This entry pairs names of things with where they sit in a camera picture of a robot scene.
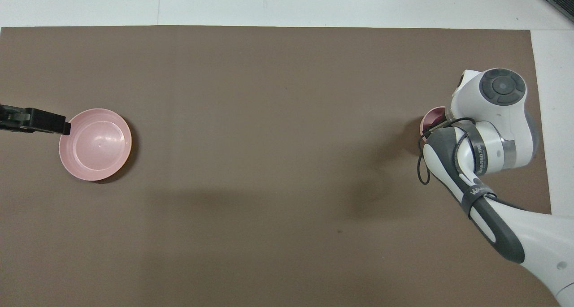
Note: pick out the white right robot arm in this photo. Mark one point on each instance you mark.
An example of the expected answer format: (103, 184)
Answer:
(506, 132)

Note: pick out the pink plate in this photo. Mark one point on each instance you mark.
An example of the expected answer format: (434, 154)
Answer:
(95, 145)

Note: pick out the pink bowl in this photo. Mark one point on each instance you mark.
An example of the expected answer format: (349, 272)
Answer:
(429, 123)

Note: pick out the brown table mat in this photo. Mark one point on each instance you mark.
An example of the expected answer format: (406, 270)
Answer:
(269, 163)

